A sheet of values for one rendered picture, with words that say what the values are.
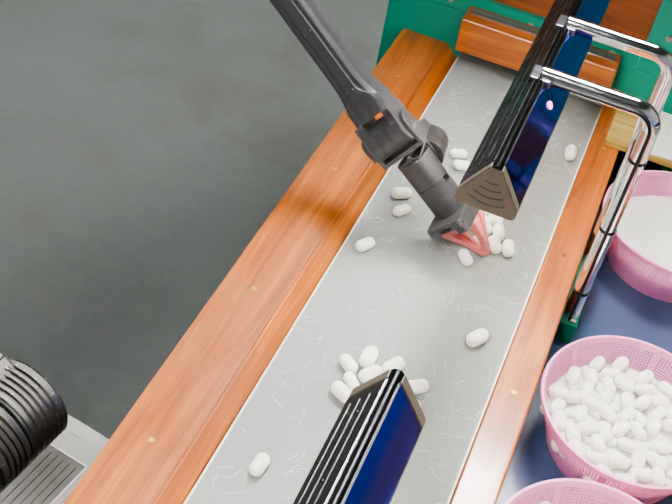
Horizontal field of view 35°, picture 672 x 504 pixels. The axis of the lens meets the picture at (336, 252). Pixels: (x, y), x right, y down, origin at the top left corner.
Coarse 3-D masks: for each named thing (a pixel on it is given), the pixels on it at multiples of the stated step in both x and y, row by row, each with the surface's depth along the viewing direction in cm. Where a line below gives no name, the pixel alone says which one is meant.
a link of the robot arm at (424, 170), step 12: (408, 156) 162; (420, 156) 161; (432, 156) 162; (408, 168) 162; (420, 168) 161; (432, 168) 162; (444, 168) 164; (408, 180) 164; (420, 180) 162; (432, 180) 162
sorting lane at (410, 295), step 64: (448, 128) 194; (576, 128) 200; (384, 192) 179; (384, 256) 168; (448, 256) 170; (512, 256) 172; (320, 320) 156; (384, 320) 158; (448, 320) 160; (512, 320) 162; (256, 384) 146; (320, 384) 148; (448, 384) 151; (256, 448) 139; (320, 448) 140; (448, 448) 143
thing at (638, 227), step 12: (636, 204) 187; (648, 204) 188; (660, 204) 189; (624, 216) 185; (636, 216) 186; (648, 216) 186; (660, 216) 185; (624, 228) 183; (636, 228) 182; (648, 228) 182; (660, 228) 183; (624, 240) 180; (636, 240) 180; (648, 240) 180; (660, 240) 180; (648, 252) 179; (660, 252) 179; (660, 264) 177
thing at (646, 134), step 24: (576, 24) 153; (624, 48) 152; (648, 48) 151; (552, 72) 142; (600, 96) 141; (624, 96) 141; (648, 120) 141; (648, 144) 143; (624, 168) 156; (624, 192) 148; (600, 216) 172; (600, 240) 156; (600, 264) 159; (576, 288) 164; (576, 312) 166
